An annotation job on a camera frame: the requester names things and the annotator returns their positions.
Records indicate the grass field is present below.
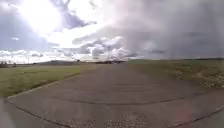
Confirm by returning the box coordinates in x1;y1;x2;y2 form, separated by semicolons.
128;59;224;90
0;63;98;99

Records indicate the grey concrete slab road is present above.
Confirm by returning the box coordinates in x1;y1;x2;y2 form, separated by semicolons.
0;63;224;128

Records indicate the distant low hill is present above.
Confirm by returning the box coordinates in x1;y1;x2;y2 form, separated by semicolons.
33;59;98;66

